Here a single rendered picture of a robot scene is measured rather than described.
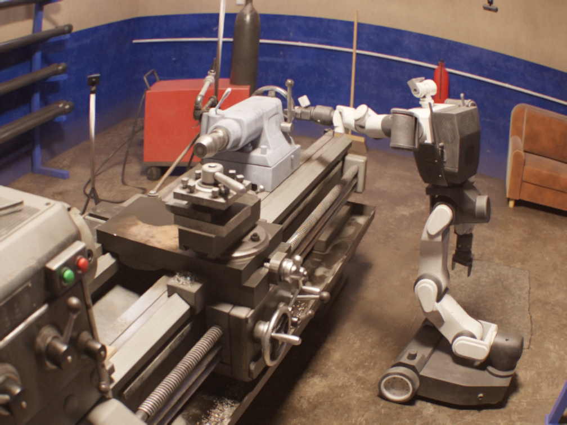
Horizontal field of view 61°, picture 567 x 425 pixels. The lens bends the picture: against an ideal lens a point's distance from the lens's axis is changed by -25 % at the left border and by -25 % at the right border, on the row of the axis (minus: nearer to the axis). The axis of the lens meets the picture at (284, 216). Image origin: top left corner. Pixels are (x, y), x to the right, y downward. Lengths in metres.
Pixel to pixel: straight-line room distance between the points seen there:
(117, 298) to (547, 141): 4.23
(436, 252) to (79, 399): 1.70
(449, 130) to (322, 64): 3.77
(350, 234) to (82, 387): 2.21
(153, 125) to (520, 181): 3.14
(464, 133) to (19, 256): 1.71
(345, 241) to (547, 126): 2.80
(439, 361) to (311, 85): 3.86
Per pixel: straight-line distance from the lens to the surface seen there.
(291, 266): 1.85
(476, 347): 2.59
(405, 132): 2.16
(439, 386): 2.61
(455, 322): 2.61
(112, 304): 1.97
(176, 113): 4.76
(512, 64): 5.60
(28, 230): 1.10
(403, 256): 3.93
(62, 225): 1.16
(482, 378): 2.64
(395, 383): 2.62
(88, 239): 1.46
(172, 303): 1.74
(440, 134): 2.25
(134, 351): 1.56
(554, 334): 3.42
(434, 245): 2.46
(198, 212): 1.70
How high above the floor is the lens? 1.78
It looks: 24 degrees down
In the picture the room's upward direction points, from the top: 3 degrees clockwise
